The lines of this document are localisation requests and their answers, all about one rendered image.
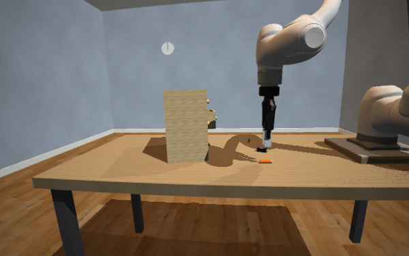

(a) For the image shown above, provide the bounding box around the orange battery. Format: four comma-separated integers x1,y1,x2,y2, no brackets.
259,159,272,164

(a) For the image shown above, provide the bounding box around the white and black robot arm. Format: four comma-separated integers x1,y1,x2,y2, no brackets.
256,0,409,151

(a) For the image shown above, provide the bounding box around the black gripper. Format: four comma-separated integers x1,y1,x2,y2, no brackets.
259,86,280,147

